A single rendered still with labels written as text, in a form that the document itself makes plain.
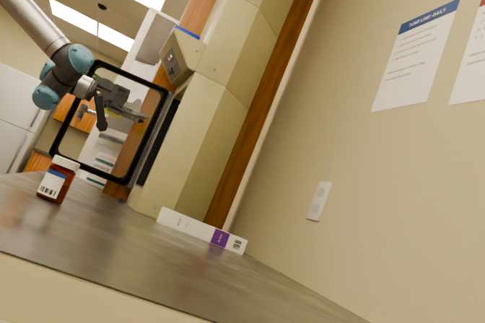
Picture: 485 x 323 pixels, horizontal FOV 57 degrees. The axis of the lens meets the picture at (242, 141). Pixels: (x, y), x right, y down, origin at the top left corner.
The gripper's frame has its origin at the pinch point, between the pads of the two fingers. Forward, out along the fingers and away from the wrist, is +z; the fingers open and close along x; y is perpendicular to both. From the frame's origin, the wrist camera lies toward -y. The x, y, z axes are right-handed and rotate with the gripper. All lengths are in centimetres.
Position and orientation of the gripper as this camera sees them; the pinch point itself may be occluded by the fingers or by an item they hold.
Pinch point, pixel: (144, 122)
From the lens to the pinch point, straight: 153.3
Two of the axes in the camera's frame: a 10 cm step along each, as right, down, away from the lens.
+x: -3.3, 0.5, 9.4
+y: 3.7, -9.1, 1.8
